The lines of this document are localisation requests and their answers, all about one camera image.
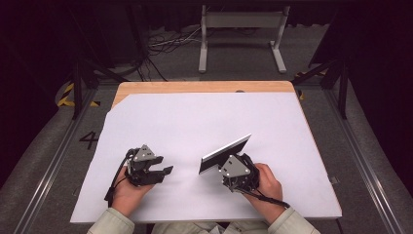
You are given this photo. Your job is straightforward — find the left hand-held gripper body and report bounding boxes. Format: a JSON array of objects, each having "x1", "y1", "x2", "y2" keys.
[{"x1": 126, "y1": 143, "x2": 168, "y2": 187}]

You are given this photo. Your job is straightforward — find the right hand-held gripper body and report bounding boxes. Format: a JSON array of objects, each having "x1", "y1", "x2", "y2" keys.
[{"x1": 218, "y1": 152, "x2": 261, "y2": 194}]

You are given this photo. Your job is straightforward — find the person's left hand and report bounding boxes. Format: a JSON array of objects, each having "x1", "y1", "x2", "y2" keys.
[{"x1": 111, "y1": 167, "x2": 156, "y2": 218}]

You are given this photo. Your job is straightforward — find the person's right hand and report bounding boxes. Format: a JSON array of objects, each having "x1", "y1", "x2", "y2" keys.
[{"x1": 243, "y1": 162, "x2": 287, "y2": 225}]

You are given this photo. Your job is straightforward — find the large white sheet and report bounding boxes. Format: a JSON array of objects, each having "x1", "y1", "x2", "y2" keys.
[{"x1": 69, "y1": 92, "x2": 343, "y2": 225}]

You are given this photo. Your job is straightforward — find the person's pale jacket front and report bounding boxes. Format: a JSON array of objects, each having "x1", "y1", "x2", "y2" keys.
[{"x1": 151, "y1": 221, "x2": 275, "y2": 234}]

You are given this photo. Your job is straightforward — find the yellow black hazard tape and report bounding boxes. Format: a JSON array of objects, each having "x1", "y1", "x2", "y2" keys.
[
  {"x1": 56, "y1": 82, "x2": 101, "y2": 108},
  {"x1": 293, "y1": 69, "x2": 327, "y2": 101}
]

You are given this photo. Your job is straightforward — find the black metal stand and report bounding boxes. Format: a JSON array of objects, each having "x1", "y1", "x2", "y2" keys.
[
  {"x1": 291, "y1": 55, "x2": 351, "y2": 120},
  {"x1": 68, "y1": 6, "x2": 130, "y2": 120}
]

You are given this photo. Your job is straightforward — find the grey metal stand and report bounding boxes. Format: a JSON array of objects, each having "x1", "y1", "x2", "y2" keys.
[{"x1": 198, "y1": 4, "x2": 291, "y2": 74}]

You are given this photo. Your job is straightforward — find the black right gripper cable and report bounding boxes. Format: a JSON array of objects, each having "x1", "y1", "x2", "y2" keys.
[{"x1": 241, "y1": 187, "x2": 291, "y2": 210}]

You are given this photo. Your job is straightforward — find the aluminium floor rail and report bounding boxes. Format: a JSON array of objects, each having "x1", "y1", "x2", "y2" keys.
[
  {"x1": 323, "y1": 88, "x2": 405, "y2": 234},
  {"x1": 12, "y1": 87, "x2": 99, "y2": 234}
]

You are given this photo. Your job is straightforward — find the bundle of floor cables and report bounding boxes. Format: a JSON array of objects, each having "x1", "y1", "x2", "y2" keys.
[{"x1": 96, "y1": 25, "x2": 203, "y2": 83}]

